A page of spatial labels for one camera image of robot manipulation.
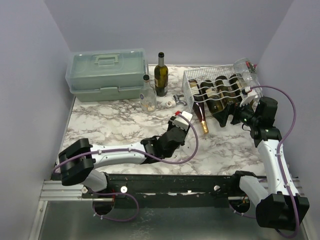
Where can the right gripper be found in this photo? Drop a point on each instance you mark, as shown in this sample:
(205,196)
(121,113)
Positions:
(232,113)

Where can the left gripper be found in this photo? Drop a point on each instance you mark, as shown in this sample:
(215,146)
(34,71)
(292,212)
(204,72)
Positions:
(171,126)

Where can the clear glass wine bottle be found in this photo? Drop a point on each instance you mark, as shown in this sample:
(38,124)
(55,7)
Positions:
(147,96)

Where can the clear bottle red cap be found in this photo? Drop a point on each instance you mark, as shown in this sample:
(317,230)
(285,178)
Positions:
(246,73)

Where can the dark green brown-label wine bottle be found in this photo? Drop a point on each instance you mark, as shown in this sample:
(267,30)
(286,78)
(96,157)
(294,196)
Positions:
(161,76)

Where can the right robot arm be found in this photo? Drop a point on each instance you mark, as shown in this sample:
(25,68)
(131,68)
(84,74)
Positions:
(280,206)

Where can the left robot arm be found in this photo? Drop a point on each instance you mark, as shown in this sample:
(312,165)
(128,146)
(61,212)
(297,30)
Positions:
(79,162)

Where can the dark green bottle black neck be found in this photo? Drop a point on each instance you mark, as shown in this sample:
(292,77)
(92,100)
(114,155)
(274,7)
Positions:
(211,97)

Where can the red bottle gold foil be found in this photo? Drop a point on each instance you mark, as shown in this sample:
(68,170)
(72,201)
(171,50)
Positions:
(198,104)

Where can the olive bottle silver cap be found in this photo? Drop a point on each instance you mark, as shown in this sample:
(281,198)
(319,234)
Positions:
(225,91)

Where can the green bottle black cap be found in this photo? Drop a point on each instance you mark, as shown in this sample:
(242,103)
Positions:
(235,86)

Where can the white plastic pipe fitting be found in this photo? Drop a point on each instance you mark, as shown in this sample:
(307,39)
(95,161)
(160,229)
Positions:
(169,104)

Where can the green plastic toolbox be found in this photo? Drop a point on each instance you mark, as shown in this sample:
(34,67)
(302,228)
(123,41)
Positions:
(106,75)

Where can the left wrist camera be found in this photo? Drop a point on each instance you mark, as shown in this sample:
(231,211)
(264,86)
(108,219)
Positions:
(180,121)

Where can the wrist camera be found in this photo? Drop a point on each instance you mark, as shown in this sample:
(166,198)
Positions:
(180,121)
(249,94)

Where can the white wire wine rack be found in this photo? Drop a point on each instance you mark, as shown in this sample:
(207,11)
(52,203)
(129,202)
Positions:
(202,74)

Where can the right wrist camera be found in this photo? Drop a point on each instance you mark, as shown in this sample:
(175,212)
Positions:
(249,94)

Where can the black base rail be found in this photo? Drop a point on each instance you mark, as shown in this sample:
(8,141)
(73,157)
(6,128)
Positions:
(126,191)

